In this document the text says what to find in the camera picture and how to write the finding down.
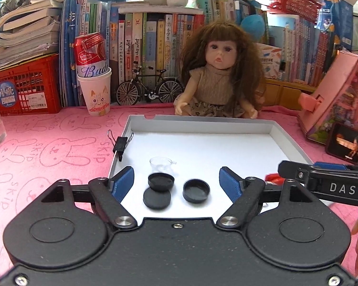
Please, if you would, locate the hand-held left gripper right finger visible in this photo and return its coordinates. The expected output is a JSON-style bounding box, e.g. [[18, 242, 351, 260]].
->
[[216, 166, 318, 230]]

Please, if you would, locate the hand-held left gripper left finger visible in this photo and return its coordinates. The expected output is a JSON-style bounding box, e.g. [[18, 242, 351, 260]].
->
[[39, 166, 138, 230]]

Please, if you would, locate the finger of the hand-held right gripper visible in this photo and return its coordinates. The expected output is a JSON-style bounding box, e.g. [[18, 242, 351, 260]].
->
[[278, 160, 317, 186], [314, 162, 358, 173]]

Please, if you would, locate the small red object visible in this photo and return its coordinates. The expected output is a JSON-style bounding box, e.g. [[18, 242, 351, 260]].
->
[[264, 172, 285, 185]]

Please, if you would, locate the black round cap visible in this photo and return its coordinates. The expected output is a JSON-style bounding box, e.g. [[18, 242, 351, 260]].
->
[[183, 178, 211, 204], [148, 172, 175, 192], [143, 186, 171, 210]]

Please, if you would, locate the small clear plastic cup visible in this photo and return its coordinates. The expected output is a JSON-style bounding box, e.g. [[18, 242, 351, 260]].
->
[[149, 156, 177, 175]]

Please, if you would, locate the white cardboard box tray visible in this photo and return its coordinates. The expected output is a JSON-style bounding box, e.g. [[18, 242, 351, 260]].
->
[[109, 115, 315, 215]]

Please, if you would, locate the black smartphone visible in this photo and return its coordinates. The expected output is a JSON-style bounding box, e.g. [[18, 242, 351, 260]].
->
[[325, 122, 358, 165]]

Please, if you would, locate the black binder clip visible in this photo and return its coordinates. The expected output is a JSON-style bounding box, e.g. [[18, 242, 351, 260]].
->
[[107, 129, 134, 162]]

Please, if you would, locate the pink cardboard toy house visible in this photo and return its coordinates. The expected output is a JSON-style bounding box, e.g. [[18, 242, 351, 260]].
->
[[297, 50, 358, 144]]

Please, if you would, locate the pink rabbit print cloth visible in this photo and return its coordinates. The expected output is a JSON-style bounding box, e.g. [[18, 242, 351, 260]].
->
[[0, 103, 358, 277]]

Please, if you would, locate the yellow wooden drawer box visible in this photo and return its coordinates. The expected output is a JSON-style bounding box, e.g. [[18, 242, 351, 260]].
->
[[264, 79, 320, 110]]

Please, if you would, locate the white paper cup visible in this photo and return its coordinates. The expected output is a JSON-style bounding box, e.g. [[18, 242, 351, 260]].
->
[[77, 67, 113, 117]]

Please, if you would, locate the black toy bicycle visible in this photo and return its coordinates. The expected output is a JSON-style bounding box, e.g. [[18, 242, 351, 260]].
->
[[116, 61, 184, 106]]

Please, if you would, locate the brown-haired doll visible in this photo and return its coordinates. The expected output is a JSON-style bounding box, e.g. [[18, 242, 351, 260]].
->
[[173, 21, 265, 119]]

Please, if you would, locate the white printed box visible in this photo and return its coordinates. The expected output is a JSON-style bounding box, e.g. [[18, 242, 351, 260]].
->
[[256, 43, 283, 80]]

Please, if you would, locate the row of pale upright books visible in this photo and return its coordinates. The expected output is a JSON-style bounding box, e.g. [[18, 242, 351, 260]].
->
[[195, 0, 338, 87]]

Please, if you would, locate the red beer can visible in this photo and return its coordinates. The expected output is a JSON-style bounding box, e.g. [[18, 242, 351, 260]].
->
[[74, 31, 110, 78]]

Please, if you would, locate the red plastic crate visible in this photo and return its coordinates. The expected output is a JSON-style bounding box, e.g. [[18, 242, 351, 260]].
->
[[0, 55, 63, 117]]

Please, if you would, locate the row of mixed upright books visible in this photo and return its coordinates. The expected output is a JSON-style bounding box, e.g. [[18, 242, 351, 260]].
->
[[86, 1, 207, 103]]

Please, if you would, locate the row of thin blue books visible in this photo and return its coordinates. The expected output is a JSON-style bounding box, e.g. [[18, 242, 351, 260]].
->
[[59, 0, 89, 108]]

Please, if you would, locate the blue carton box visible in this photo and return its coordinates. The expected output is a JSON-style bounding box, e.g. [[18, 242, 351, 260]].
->
[[314, 0, 358, 52]]

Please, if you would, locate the red plastic basket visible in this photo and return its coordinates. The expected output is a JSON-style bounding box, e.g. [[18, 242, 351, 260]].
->
[[262, 0, 323, 15]]

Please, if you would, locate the stack of lying books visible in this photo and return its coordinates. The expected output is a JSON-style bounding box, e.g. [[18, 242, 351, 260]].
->
[[0, 0, 67, 71]]

